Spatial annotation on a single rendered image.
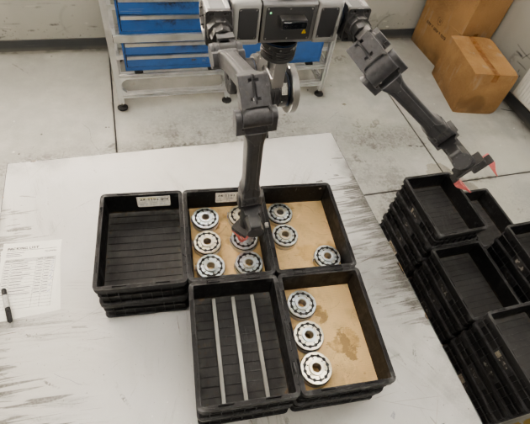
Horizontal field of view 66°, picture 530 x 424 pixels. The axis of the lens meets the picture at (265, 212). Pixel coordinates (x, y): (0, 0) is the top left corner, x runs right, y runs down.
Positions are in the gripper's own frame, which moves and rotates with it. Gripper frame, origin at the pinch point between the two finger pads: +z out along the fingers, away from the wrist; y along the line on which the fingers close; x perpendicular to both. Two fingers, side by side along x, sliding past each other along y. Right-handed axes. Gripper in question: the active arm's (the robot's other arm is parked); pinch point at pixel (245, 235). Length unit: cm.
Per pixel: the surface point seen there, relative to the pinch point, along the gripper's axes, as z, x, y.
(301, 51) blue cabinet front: 52, 89, 193
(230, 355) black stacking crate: 3.2, -23.4, -37.1
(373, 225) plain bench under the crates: 18, -35, 53
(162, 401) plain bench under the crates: 16, -14, -59
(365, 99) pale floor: 94, 38, 235
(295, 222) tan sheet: 4.7, -10.2, 21.4
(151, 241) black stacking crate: 4.6, 26.8, -22.8
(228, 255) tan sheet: 4.2, 0.8, -8.5
